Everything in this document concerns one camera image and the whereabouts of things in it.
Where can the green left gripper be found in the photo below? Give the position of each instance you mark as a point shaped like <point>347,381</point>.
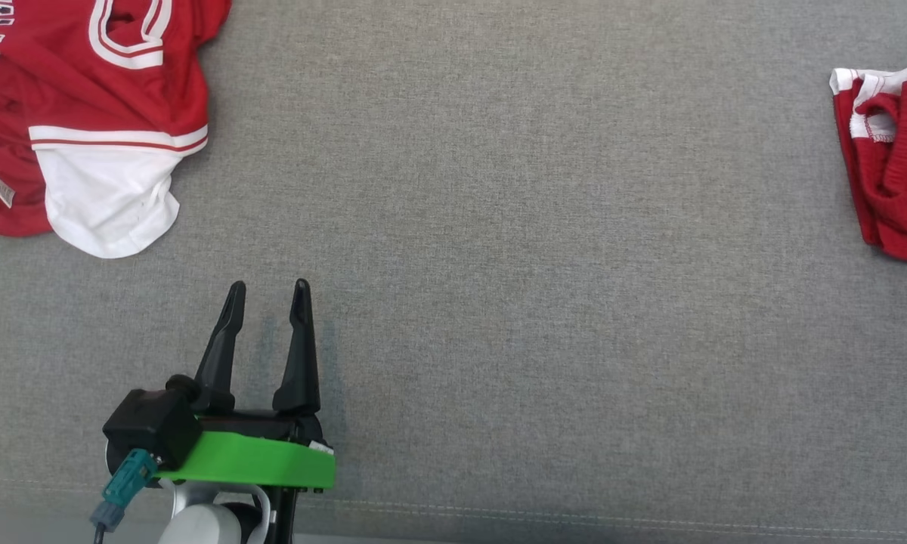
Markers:
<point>257,457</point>

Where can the red basketball jersey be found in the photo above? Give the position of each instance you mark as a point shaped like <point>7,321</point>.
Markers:
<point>83,98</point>

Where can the red white-trimmed shorts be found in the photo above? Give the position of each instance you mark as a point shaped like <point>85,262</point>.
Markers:
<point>903,189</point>

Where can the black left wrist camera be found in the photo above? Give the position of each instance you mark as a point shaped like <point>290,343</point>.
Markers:
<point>151,427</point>

